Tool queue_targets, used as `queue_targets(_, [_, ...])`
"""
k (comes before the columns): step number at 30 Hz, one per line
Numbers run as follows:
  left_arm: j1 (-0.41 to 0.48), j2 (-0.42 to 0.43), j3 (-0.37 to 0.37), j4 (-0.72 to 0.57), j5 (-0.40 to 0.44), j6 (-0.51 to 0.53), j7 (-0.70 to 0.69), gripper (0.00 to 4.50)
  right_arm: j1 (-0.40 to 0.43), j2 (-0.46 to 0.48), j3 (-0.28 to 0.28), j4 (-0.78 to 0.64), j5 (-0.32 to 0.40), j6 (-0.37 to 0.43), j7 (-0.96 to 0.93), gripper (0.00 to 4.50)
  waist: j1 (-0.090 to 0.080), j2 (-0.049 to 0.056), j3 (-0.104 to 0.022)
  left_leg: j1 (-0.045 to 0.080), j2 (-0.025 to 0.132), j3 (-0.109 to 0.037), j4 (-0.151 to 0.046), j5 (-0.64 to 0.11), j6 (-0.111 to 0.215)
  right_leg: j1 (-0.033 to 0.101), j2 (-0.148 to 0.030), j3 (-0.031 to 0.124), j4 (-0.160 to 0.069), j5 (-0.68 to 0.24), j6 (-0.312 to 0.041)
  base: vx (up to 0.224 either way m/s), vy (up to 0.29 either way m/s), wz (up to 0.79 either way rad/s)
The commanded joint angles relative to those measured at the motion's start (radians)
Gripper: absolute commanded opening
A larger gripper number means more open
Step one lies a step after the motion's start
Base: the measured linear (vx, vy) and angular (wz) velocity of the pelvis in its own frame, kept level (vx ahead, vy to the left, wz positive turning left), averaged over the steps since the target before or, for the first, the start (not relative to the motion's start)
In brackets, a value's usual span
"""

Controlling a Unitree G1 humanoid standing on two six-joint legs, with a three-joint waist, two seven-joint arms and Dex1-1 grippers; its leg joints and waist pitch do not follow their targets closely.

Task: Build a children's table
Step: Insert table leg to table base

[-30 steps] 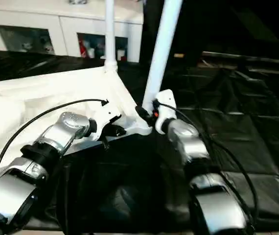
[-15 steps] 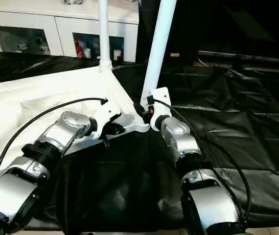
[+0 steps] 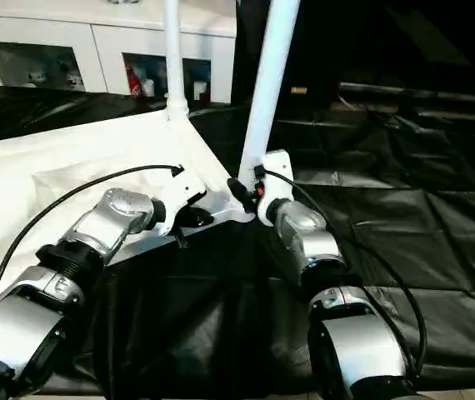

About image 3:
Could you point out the black table mat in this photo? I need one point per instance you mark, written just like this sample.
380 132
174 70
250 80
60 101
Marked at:
421 233

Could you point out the white glass-door cabinet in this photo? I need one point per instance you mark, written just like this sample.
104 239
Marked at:
96 33

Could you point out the small orange label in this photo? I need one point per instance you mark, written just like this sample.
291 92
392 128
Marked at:
299 89

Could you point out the white plastic table leg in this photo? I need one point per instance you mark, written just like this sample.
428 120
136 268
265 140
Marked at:
267 83
175 54

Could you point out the white plastic table top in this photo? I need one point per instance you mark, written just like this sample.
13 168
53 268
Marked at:
71 167

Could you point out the long black bar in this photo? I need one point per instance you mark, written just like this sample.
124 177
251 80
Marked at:
421 92

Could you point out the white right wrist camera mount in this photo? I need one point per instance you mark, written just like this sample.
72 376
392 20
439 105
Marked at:
275 171

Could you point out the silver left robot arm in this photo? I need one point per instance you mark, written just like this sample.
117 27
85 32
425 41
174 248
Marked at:
96 233

